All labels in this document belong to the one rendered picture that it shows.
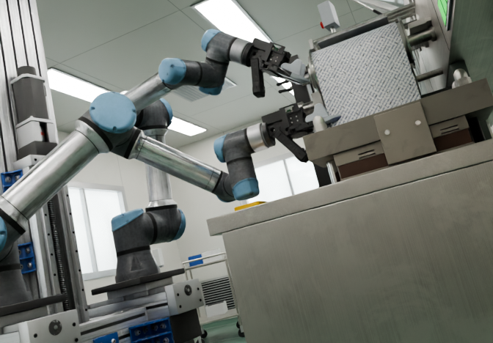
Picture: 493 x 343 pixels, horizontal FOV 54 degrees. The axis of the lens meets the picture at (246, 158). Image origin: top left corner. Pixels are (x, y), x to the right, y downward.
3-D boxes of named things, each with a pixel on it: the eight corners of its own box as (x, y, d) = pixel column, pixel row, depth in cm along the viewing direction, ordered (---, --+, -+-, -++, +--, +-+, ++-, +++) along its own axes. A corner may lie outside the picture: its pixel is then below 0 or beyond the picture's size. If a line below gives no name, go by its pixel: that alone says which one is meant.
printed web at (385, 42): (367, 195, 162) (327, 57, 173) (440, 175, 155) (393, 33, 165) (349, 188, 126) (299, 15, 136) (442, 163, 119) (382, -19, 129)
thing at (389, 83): (337, 146, 129) (319, 83, 133) (428, 119, 122) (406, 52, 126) (337, 146, 129) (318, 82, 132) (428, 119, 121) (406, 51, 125)
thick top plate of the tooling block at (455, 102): (323, 168, 125) (317, 146, 127) (487, 119, 113) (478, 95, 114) (309, 161, 111) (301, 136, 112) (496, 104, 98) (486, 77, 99)
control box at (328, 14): (326, 34, 201) (319, 12, 204) (340, 27, 199) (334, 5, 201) (320, 28, 195) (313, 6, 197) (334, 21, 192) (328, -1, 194)
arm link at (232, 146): (227, 167, 144) (220, 140, 145) (260, 156, 140) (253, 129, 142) (216, 165, 136) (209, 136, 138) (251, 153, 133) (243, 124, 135)
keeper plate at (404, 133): (389, 166, 104) (374, 118, 106) (436, 152, 101) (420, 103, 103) (387, 164, 102) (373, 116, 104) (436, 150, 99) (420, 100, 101)
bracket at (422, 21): (410, 35, 134) (408, 28, 134) (431, 27, 132) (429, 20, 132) (409, 28, 129) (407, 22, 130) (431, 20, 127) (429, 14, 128)
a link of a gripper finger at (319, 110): (334, 96, 127) (301, 108, 130) (340, 117, 126) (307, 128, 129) (336, 99, 130) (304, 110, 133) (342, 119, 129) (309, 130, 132)
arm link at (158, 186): (138, 246, 176) (121, 100, 181) (172, 240, 186) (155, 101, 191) (155, 245, 167) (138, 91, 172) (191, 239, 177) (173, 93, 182)
